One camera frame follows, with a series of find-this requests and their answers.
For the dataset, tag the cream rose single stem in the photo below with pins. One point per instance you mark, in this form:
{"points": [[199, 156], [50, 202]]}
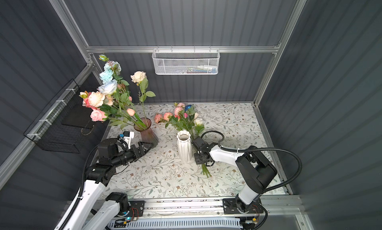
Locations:
{"points": [[140, 79]]}

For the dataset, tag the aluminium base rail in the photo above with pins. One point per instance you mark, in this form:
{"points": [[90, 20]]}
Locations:
{"points": [[268, 205]]}

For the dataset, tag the light blue rose stem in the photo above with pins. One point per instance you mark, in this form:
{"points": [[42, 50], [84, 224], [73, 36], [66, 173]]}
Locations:
{"points": [[110, 77]]}

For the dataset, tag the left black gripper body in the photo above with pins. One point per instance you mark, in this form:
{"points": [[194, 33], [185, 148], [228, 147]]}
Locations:
{"points": [[126, 157]]}

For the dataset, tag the items in white basket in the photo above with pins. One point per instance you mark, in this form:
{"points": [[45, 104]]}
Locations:
{"points": [[201, 69]]}

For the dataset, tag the white ribbed ceramic vase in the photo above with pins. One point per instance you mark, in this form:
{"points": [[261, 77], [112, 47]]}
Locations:
{"points": [[184, 145]]}

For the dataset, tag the white rose stem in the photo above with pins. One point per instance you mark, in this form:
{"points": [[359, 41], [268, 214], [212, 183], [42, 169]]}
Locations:
{"points": [[109, 107]]}

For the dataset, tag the pink glass vase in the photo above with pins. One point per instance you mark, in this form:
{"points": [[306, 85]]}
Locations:
{"points": [[147, 133]]}

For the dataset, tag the black wire basket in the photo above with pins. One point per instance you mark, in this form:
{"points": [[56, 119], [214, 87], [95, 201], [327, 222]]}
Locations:
{"points": [[49, 134]]}

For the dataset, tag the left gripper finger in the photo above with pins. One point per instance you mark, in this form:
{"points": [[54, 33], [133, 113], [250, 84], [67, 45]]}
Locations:
{"points": [[150, 147], [143, 147]]}

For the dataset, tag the black flat pad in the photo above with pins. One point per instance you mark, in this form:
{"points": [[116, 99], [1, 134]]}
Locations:
{"points": [[78, 116]]}

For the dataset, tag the pink tulip flower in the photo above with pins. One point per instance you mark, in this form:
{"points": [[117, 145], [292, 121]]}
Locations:
{"points": [[138, 122]]}

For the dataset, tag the floral table mat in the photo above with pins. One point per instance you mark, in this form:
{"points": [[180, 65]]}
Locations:
{"points": [[162, 174]]}

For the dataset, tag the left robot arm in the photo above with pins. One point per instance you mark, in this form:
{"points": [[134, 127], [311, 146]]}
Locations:
{"points": [[95, 179]]}

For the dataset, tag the white wire basket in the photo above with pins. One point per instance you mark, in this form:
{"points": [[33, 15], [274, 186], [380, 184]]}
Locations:
{"points": [[165, 63]]}

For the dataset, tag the bunch of artificial flowers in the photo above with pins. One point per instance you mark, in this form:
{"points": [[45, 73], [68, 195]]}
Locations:
{"points": [[184, 117]]}

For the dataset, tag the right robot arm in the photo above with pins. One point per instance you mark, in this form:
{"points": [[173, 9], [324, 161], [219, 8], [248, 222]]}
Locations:
{"points": [[257, 171]]}

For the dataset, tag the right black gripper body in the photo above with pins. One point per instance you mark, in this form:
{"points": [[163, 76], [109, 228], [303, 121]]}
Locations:
{"points": [[198, 158]]}

